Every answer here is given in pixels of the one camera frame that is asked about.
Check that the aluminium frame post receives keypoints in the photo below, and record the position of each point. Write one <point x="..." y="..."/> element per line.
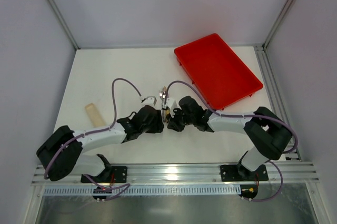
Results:
<point x="278" y="22"/>
<point x="59" y="17"/>

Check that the right aluminium frame post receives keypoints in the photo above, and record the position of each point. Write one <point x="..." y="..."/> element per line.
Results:
<point x="278" y="22"/>

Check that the left aluminium frame post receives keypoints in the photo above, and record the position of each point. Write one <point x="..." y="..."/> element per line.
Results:
<point x="59" y="17"/>

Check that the red plastic tray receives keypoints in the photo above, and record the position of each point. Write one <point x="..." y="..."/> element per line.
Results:
<point x="217" y="72"/>

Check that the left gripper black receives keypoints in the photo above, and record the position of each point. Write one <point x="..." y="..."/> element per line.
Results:
<point x="159" y="122"/>

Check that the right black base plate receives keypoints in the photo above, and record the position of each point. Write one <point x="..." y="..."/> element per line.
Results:
<point x="236" y="173"/>

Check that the slotted white cable duct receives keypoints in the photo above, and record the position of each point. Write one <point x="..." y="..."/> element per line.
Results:
<point x="144" y="190"/>

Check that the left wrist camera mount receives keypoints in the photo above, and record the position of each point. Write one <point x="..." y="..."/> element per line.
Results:
<point x="148" y="101"/>

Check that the silver fork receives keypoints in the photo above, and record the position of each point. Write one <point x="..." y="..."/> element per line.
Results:
<point x="160" y="93"/>

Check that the silver spoon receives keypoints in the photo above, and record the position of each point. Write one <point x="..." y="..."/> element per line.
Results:
<point x="164" y="95"/>

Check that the wooden utensil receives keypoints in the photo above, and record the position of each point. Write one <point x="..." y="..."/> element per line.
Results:
<point x="94" y="116"/>

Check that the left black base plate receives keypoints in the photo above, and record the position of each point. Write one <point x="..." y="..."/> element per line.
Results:
<point x="117" y="174"/>

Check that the right side aluminium rail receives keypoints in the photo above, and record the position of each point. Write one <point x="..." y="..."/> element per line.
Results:
<point x="270" y="84"/>

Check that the gold knife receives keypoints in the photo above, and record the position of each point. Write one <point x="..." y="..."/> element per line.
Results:
<point x="165" y="111"/>

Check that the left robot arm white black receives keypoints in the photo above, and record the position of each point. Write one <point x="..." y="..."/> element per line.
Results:
<point x="64" y="152"/>

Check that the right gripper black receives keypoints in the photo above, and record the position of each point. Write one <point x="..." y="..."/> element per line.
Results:
<point x="171" y="120"/>

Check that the aluminium rail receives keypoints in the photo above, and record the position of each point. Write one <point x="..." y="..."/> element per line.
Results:
<point x="270" y="84"/>
<point x="210" y="173"/>

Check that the aluminium front rail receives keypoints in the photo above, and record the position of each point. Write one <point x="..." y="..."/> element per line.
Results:
<point x="210" y="173"/>

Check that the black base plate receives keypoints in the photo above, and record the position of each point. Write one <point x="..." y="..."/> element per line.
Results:
<point x="117" y="174"/>
<point x="236" y="173"/>

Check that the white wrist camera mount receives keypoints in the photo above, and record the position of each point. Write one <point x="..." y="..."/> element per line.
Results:
<point x="169" y="104"/>

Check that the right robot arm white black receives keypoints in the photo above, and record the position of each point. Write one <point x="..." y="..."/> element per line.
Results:
<point x="269" y="135"/>

